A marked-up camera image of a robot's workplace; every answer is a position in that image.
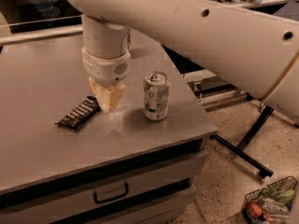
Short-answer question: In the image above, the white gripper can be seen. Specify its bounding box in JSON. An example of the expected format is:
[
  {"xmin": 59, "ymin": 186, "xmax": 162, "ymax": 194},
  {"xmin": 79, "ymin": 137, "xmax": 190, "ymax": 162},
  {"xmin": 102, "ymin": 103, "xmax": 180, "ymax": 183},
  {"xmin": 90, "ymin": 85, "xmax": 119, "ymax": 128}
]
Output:
[{"xmin": 81, "ymin": 48, "xmax": 131, "ymax": 112}]

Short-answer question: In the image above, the dark chocolate rxbar wrapper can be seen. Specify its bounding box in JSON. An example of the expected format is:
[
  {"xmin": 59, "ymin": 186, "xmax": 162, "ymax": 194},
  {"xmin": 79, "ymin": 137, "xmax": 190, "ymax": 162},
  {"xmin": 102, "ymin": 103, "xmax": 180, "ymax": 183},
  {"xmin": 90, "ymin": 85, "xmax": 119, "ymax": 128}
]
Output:
[{"xmin": 55, "ymin": 96, "xmax": 101, "ymax": 132}]

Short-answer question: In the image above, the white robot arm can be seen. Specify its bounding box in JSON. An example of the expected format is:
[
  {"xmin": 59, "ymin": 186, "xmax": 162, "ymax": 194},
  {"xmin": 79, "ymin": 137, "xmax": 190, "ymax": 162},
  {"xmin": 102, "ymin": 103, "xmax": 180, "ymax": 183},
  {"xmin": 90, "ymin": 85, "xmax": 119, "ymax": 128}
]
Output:
[{"xmin": 67, "ymin": 0, "xmax": 299, "ymax": 122}]

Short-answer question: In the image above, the white green 7up can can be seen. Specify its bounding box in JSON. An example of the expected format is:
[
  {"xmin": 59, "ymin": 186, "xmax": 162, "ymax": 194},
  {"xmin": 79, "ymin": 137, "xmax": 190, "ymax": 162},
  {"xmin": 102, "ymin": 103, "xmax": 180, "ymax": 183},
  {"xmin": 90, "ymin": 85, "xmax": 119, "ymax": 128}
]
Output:
[{"xmin": 143, "ymin": 71, "xmax": 170, "ymax": 121}]

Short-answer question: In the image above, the gold brown soda can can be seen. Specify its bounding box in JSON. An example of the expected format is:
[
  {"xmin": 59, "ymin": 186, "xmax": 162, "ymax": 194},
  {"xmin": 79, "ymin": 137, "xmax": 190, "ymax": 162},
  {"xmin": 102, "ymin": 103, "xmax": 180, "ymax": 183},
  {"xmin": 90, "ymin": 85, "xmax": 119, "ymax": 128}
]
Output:
[{"xmin": 127, "ymin": 33, "xmax": 132, "ymax": 51}]

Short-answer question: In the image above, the grey drawer with black handle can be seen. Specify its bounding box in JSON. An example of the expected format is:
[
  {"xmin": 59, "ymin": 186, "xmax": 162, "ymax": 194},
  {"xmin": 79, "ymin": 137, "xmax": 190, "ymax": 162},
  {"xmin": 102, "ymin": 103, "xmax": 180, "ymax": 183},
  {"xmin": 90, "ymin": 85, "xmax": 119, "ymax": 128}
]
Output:
[{"xmin": 0, "ymin": 151, "xmax": 207, "ymax": 224}]

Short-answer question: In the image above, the black metal stand frame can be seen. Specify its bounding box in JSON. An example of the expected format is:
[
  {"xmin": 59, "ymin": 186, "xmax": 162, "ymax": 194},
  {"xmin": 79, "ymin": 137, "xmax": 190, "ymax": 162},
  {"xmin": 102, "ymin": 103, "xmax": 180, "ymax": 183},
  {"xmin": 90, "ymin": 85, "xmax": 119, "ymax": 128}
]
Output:
[{"xmin": 210, "ymin": 105, "xmax": 274, "ymax": 178}]

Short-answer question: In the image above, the wire basket with groceries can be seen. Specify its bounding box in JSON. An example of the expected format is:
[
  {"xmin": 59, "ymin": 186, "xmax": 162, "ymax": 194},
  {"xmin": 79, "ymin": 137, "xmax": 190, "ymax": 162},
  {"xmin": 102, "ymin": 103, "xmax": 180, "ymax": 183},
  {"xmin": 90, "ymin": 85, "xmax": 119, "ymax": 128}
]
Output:
[{"xmin": 241, "ymin": 175, "xmax": 298, "ymax": 224}]

